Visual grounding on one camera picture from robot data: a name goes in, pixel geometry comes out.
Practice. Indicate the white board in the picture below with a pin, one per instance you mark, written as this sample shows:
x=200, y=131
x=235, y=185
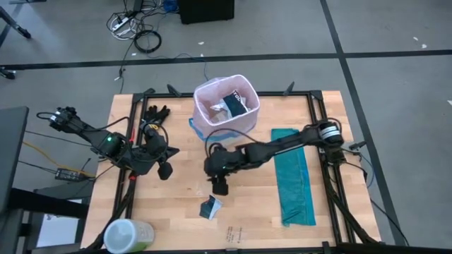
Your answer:
x=58, y=231

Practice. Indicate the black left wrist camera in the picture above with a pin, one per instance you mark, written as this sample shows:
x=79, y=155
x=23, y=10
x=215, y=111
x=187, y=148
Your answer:
x=151, y=133

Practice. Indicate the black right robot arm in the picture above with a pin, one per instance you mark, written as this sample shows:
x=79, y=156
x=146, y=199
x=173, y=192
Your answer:
x=282, y=146

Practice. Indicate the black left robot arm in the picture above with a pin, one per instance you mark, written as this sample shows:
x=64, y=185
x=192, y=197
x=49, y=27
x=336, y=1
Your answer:
x=84, y=130

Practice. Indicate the black tripod leg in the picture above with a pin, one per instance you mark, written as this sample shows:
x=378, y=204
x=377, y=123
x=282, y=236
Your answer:
x=16, y=26

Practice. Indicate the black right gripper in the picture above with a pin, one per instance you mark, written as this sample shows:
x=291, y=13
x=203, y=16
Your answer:
x=222, y=162

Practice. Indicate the black power adapter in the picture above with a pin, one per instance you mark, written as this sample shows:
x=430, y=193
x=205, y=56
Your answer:
x=69, y=174

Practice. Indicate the white power strip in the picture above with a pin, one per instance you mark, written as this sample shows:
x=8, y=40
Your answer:
x=121, y=24

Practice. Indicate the black caster foot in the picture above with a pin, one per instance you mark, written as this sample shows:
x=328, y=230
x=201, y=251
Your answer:
x=7, y=73

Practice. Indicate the dark grey desk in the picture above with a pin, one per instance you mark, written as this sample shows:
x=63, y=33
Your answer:
x=12, y=148

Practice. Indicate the small black white wrapper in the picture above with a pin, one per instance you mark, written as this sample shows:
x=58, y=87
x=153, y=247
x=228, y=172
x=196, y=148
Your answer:
x=208, y=210

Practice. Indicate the black cabinet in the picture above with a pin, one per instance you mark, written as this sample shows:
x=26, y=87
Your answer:
x=205, y=10

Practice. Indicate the teal trash bag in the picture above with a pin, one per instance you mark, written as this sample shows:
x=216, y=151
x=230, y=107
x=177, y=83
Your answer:
x=295, y=194

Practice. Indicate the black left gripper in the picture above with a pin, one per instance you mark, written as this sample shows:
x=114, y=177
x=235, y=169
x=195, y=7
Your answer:
x=150, y=158

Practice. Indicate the black glove yellow trim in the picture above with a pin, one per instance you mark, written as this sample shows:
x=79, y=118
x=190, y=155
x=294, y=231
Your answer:
x=157, y=113

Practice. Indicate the black desk beam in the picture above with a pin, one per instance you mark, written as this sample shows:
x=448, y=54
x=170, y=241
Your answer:
x=46, y=204

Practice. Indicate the black white printed wrapper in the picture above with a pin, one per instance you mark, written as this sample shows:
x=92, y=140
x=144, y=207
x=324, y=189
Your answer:
x=234, y=105

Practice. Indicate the white green wipes canister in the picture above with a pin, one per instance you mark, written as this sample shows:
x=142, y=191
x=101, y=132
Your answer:
x=127, y=236

